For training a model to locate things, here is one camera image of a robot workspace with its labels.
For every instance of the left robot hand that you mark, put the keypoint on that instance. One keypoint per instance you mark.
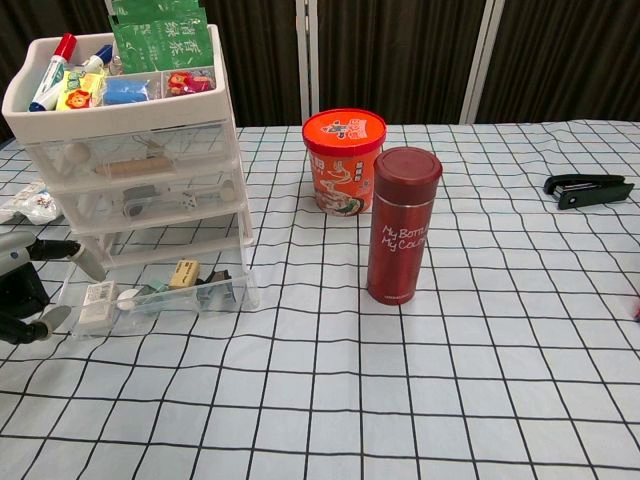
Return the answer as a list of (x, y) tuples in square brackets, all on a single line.
[(20, 290)]

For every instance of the clear drawer holding erasers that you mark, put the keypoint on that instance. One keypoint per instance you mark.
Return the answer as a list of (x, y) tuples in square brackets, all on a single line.
[(150, 312)]

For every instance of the white desk organizer with drawers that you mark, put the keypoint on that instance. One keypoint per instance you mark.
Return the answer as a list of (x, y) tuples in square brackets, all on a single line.
[(125, 114)]

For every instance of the clear drawer holding dice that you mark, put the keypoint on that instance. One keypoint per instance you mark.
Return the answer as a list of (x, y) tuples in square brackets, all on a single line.
[(100, 205)]

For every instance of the clear green plastic bag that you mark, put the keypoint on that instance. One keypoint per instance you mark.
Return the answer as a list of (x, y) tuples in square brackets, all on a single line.
[(157, 288)]

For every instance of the clear drawer holding paper roll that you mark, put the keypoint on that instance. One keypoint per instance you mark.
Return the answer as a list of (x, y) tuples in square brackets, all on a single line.
[(200, 145)]

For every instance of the white eraser with sleeve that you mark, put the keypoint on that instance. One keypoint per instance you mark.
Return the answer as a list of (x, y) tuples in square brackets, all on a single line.
[(97, 305)]

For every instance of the clear plastic wrapped packet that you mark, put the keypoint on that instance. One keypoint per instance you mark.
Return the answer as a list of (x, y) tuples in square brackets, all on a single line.
[(30, 202)]

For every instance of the small white round piece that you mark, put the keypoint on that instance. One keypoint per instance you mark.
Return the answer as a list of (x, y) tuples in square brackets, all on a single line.
[(127, 300)]

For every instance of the beige eraser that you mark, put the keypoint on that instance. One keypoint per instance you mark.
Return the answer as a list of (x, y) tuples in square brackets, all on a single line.
[(184, 274)]

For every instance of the brown paper roll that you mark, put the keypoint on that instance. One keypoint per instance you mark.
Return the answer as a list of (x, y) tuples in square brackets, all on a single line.
[(135, 166)]

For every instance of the white dice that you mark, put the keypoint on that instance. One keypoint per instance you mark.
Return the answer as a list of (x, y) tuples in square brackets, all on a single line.
[(188, 200)]

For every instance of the black staple remover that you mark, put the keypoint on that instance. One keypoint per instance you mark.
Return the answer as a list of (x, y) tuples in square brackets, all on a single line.
[(216, 279)]

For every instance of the yellow lion eraser pack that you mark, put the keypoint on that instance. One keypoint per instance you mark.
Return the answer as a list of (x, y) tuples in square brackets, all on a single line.
[(80, 92)]

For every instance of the red-capped marker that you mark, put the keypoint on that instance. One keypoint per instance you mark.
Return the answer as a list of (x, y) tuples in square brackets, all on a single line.
[(52, 70)]

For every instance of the blue packet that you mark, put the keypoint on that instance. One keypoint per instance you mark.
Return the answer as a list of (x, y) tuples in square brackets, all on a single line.
[(126, 91)]

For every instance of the blue-capped marker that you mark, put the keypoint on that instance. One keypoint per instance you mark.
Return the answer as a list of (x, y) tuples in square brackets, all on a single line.
[(99, 56)]

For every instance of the red cartoon packet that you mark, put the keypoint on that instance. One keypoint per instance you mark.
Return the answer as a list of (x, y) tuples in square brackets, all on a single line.
[(190, 81)]

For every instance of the green tea packet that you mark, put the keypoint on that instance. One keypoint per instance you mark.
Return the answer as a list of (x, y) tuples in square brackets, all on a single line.
[(160, 45)]

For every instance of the checkered tablecloth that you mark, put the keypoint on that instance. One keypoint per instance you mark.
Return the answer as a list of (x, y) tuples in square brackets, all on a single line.
[(350, 390)]

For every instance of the orange instant noodle cup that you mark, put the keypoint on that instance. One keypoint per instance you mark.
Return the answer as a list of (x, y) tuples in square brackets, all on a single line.
[(345, 150)]

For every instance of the dark folding screen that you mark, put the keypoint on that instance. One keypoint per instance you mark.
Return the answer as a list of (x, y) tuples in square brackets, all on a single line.
[(410, 55)]

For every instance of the black stapler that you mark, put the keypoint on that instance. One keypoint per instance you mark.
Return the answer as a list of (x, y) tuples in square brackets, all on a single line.
[(590, 191)]

